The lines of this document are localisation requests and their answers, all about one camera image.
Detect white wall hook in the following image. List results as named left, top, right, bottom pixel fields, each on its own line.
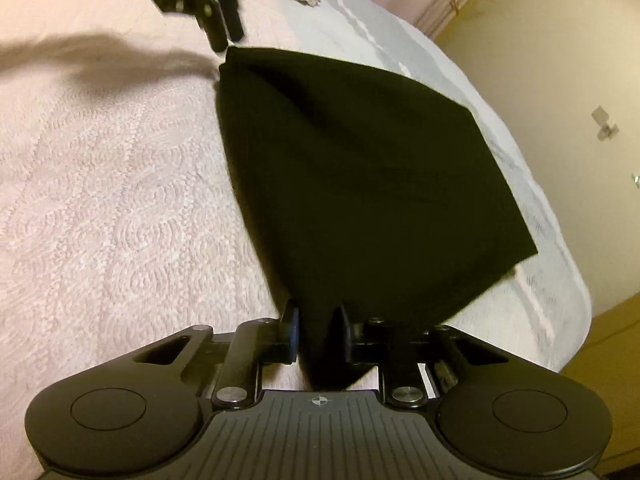
left=591, top=106, right=621, bottom=140

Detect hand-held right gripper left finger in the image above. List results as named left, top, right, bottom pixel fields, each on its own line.
left=132, top=300, right=301, bottom=407

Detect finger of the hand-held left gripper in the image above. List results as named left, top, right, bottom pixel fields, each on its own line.
left=122, top=0, right=227, bottom=54
left=215, top=0, right=266, bottom=44

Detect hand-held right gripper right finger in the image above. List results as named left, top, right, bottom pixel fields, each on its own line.
left=327, top=305, right=509, bottom=407

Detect black pants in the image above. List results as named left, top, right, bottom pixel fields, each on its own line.
left=215, top=46, right=539, bottom=391

